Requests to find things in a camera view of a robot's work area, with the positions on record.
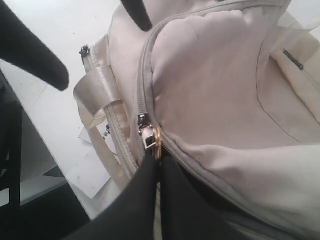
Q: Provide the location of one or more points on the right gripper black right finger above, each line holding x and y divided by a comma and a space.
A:
192, 211

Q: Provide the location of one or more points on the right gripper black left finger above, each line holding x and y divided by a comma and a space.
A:
132, 215

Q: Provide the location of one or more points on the cream fabric duffel bag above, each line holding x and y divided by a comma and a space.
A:
229, 90

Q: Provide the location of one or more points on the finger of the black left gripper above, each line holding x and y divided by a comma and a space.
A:
138, 13
23, 49

